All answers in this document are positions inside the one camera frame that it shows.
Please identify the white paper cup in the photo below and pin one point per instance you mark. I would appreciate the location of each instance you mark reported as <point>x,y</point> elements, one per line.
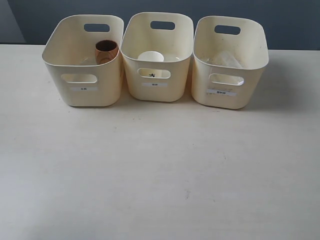
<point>151,56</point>

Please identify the cream plastic bin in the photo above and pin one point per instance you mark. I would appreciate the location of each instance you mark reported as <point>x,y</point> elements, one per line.
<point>69,56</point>
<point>246,40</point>
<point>172,35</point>

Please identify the cream plastic bin left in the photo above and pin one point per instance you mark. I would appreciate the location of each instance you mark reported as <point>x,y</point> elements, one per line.
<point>69,56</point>

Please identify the cream plastic bin right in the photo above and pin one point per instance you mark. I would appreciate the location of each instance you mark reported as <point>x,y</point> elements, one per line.
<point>246,40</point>

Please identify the cream plastic bin middle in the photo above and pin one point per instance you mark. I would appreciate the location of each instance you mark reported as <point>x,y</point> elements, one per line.
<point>172,35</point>

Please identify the brown wooden cup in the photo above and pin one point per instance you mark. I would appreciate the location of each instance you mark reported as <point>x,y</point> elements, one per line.
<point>105,51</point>

